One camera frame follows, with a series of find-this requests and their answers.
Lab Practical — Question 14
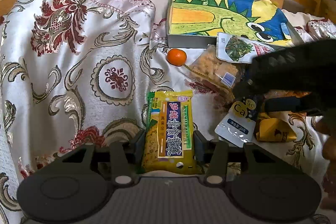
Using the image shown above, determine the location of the grey tray with dinosaur drawing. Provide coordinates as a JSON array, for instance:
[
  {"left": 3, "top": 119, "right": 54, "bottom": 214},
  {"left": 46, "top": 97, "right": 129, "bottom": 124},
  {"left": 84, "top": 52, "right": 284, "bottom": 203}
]
[{"left": 166, "top": 0, "right": 303, "bottom": 48}]

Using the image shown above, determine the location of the floral satin blanket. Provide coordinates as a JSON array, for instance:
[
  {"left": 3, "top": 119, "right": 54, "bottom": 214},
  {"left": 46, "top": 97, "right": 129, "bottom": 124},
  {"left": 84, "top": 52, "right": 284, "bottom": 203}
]
[{"left": 1, "top": 0, "right": 335, "bottom": 223}]

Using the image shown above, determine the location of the yellow green snack packet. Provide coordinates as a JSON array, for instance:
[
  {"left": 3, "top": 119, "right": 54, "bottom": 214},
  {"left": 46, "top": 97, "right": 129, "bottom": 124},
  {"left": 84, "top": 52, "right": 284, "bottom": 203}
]
[{"left": 141, "top": 90, "right": 202, "bottom": 175}]

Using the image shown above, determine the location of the white green vegetable snack pouch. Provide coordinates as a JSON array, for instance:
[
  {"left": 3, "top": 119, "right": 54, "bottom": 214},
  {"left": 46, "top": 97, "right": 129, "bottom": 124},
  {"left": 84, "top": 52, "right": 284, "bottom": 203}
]
[{"left": 216, "top": 32, "right": 275, "bottom": 64}]

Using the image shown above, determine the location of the white blue calcium snack pouch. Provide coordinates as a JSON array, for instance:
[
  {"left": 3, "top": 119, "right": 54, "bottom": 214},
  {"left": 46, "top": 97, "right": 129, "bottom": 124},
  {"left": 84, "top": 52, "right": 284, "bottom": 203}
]
[{"left": 215, "top": 96, "right": 261, "bottom": 148}]

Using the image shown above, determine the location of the orange tangerine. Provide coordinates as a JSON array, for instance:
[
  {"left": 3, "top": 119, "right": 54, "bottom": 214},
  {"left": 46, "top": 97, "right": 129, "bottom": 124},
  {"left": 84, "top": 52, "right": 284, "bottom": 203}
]
[{"left": 167, "top": 48, "right": 187, "bottom": 67}]

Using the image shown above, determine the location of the clear bag of fried snacks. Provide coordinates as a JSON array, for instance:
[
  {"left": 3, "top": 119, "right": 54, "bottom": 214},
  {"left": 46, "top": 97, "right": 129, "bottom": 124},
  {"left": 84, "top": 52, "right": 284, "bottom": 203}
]
[{"left": 186, "top": 45, "right": 245, "bottom": 101}]

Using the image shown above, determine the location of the gold yellow snack packet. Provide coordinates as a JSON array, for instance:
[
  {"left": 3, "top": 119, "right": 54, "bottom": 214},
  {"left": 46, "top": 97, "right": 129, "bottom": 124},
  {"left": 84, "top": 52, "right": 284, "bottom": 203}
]
[{"left": 255, "top": 90, "right": 312, "bottom": 143}]

